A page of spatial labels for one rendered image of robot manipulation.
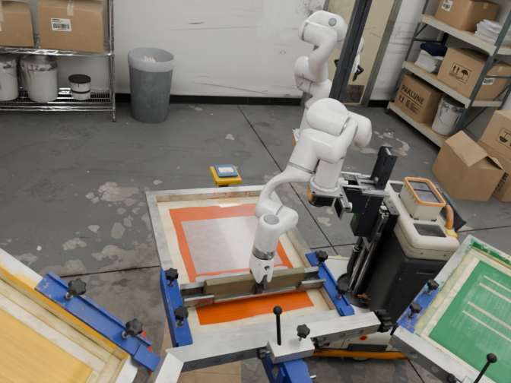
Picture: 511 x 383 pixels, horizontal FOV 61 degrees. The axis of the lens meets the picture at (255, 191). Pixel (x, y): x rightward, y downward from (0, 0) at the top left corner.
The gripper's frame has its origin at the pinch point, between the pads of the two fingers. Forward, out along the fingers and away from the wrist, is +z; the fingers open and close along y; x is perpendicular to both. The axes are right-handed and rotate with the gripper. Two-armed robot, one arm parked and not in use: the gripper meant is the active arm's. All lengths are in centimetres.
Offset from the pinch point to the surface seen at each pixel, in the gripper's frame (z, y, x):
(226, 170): 4, 78, -12
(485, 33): -32, 259, -336
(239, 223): 6.0, 39.5, -7.4
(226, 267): 6.0, 14.8, 5.6
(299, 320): 2.5, -15.4, -10.4
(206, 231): 6.0, 36.0, 8.0
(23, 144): 102, 279, 103
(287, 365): -2.6, -32.7, 2.3
